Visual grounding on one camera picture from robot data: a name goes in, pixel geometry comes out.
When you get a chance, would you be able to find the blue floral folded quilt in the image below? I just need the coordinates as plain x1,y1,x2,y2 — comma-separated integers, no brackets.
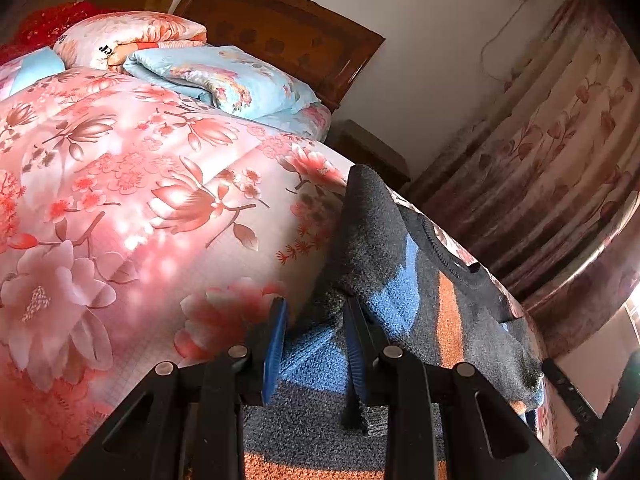
122,45,323,121

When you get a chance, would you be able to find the pink floral curtain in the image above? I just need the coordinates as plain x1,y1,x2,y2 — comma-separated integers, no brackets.
410,0,640,356

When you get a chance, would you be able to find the pink floral folded quilt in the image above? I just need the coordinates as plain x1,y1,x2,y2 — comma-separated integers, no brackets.
52,12,208,73

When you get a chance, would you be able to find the red patterned blanket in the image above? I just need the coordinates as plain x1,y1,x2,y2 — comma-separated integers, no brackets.
0,2,101,63

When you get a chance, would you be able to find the dark wooden nightstand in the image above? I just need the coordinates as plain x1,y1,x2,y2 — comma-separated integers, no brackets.
332,119,412,191

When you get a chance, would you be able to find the large carved wooden headboard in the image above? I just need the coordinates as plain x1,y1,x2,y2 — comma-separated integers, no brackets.
172,0,386,113

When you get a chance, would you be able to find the pink floral bedspread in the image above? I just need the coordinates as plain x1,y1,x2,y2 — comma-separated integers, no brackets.
0,67,566,480

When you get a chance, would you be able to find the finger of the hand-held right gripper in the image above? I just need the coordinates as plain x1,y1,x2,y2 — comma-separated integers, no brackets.
542,357,606,426

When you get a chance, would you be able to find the light blue pillow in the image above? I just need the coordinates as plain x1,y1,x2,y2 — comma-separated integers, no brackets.
7,46,67,96

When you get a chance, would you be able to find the grey knit sweater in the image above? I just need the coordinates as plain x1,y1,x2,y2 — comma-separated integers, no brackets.
240,164,546,480

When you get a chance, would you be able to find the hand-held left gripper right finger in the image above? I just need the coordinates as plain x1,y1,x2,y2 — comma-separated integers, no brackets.
344,297,586,480

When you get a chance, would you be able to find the air conditioner cable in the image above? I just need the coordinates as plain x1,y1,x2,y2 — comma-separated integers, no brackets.
480,0,533,83

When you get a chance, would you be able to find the barred window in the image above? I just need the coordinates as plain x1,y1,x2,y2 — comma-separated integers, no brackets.
617,292,640,343

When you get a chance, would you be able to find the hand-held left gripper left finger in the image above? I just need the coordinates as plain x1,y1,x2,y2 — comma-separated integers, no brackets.
60,297,291,480

